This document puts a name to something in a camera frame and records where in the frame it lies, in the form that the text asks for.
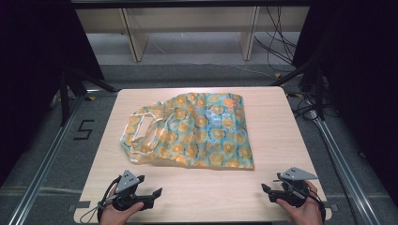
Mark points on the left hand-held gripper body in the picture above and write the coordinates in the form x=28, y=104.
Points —
x=126, y=187

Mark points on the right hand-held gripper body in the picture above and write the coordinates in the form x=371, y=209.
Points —
x=292, y=187

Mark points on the orange slice print tote bag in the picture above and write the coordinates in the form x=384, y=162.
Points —
x=200, y=131

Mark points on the person's right hand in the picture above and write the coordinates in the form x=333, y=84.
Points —
x=302, y=212

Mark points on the person's left hand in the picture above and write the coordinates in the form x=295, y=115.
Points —
x=117, y=215

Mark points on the yellow tape piece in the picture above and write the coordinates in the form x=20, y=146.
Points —
x=90, y=98
x=278, y=75
x=298, y=95

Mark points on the black metal stand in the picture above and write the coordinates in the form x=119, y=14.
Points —
x=67, y=93
x=317, y=93

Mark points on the dark curtain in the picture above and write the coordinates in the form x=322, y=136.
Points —
x=363, y=78
x=34, y=78

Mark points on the light wooden shelf unit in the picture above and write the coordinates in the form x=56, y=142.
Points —
x=187, y=22

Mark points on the aluminium floor rail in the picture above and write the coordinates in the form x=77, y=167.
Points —
x=43, y=168
x=344, y=168

